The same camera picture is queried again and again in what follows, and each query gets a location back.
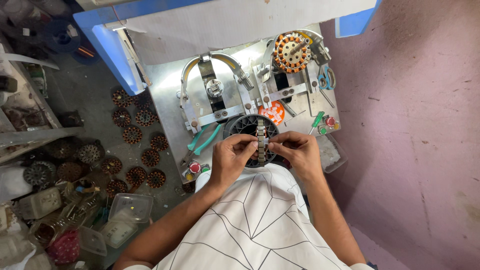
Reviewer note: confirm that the person's left hand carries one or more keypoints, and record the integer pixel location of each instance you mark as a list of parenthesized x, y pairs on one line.
[(228, 157)]

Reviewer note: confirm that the orange lid with paper slips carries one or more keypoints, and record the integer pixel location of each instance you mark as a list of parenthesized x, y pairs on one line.
[(272, 112)]

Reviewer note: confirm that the bare steel stator core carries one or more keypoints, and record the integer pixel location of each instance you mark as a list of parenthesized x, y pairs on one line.
[(261, 153)]

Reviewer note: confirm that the green push button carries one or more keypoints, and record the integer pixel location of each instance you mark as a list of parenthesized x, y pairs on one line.
[(322, 130), (205, 169)]

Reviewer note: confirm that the black ribbed plastic spool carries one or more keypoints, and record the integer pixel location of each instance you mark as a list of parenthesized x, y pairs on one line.
[(243, 125)]

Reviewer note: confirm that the group of copper wound stators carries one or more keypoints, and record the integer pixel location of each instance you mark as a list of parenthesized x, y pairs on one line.
[(132, 135)]

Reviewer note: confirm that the person's white patterned shirt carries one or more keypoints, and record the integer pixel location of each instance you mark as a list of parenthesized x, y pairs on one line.
[(255, 225)]

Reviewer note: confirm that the person's right hand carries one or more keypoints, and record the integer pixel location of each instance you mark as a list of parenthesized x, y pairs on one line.
[(302, 155)]

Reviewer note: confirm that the clear plastic lid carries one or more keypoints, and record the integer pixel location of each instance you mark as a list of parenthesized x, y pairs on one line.
[(92, 241)]

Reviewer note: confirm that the cluttered wooden shelf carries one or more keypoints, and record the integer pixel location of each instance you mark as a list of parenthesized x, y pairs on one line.
[(26, 116)]

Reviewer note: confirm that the grey unwound stator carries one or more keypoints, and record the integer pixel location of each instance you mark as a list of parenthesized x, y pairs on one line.
[(90, 153), (39, 173)]

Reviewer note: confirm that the red push button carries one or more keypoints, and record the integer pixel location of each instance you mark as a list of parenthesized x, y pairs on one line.
[(330, 121), (194, 167)]

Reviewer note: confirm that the white plastic box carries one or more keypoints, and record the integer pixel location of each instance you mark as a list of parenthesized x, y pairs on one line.
[(40, 203)]

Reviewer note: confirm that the steel winding machine plate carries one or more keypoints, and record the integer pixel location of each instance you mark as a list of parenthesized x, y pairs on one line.
[(168, 90)]

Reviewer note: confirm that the yellow push button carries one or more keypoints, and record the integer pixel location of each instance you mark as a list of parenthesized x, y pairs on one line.
[(336, 126), (189, 176)]

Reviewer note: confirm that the blue framed machine cabinet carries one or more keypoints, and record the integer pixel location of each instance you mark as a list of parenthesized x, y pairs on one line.
[(108, 48)]

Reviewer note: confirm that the clear plastic lidded box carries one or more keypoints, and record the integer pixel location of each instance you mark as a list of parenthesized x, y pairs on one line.
[(131, 207), (118, 233)]

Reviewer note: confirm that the copper wound stator on spindle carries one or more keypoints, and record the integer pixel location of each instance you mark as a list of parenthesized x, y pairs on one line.
[(290, 52)]

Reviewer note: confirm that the steel hex key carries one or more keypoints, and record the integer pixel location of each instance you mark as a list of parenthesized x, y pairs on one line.
[(294, 117)]

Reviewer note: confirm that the steel winding jig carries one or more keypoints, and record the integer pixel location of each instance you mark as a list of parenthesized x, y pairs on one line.
[(296, 88), (210, 90)]

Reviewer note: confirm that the red patterned bag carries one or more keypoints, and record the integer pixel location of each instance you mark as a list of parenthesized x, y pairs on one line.
[(64, 247)]

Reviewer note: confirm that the clear tub of white scraps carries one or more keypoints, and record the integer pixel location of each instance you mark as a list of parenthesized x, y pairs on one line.
[(332, 153)]

